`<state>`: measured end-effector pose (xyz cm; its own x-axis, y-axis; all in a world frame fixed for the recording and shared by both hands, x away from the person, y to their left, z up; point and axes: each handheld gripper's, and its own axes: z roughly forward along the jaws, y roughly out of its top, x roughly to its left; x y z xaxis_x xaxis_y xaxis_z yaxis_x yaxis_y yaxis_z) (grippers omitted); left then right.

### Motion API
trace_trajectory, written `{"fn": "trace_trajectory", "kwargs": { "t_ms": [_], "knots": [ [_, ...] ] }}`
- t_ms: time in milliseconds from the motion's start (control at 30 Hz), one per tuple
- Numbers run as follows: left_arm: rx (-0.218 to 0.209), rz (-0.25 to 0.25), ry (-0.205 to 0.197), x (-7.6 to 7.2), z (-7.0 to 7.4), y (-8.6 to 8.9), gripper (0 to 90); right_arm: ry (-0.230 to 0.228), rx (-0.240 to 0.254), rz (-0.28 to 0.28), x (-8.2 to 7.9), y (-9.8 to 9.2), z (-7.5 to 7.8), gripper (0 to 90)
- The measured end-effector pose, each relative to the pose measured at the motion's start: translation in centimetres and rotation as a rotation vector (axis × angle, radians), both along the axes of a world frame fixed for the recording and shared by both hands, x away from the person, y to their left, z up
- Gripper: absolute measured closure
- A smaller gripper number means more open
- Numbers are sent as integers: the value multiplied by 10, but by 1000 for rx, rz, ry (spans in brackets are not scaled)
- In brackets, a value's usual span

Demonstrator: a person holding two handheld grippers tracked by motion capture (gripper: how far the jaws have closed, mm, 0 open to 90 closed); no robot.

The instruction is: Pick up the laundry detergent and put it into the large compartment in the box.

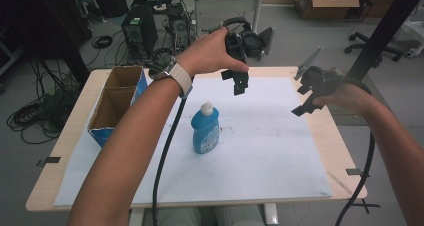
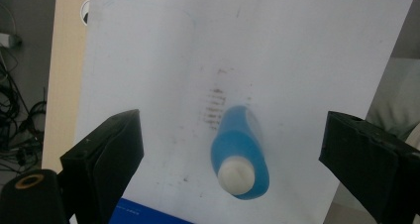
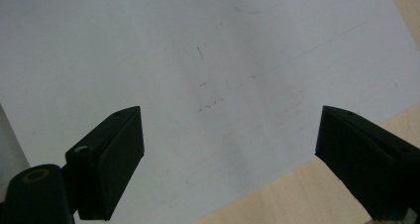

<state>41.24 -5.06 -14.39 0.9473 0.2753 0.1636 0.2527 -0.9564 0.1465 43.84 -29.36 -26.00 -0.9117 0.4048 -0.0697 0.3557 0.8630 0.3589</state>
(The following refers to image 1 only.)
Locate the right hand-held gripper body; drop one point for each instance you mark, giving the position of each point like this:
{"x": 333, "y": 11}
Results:
{"x": 322, "y": 81}

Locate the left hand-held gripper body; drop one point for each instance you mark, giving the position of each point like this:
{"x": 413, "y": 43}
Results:
{"x": 250, "y": 42}

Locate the person's left hand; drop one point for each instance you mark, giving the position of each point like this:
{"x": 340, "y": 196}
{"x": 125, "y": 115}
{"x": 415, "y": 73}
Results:
{"x": 208, "y": 54}

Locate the person's right hand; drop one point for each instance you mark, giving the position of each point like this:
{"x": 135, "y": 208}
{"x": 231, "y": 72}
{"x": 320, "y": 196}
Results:
{"x": 350, "y": 97}

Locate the white paper mat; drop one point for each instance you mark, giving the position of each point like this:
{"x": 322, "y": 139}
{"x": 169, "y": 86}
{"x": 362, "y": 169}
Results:
{"x": 266, "y": 142}

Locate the blue bottle with white cap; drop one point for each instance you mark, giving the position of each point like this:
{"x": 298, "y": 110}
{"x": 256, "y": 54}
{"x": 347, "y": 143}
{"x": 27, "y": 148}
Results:
{"x": 205, "y": 129}

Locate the black office chair base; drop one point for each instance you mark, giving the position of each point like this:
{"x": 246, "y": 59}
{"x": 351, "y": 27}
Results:
{"x": 375, "y": 46}

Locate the open computer case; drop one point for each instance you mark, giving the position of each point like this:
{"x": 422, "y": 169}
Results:
{"x": 178, "y": 26}

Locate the brown cardboard box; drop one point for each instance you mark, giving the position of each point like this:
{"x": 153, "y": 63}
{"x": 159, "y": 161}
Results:
{"x": 328, "y": 2}

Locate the black metal stand pole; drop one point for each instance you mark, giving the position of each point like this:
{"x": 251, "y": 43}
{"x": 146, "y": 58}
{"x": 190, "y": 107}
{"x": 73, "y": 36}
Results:
{"x": 383, "y": 29}

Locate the black computer tower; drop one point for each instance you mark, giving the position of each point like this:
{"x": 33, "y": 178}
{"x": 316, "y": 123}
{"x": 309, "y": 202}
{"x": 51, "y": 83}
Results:
{"x": 140, "y": 29}

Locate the white table leg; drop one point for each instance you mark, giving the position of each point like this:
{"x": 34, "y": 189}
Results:
{"x": 270, "y": 215}

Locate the blue cardboard box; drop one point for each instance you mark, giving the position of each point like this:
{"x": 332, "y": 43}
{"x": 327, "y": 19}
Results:
{"x": 115, "y": 102}

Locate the black tape strip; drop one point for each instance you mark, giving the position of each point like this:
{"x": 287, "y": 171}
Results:
{"x": 50, "y": 160}

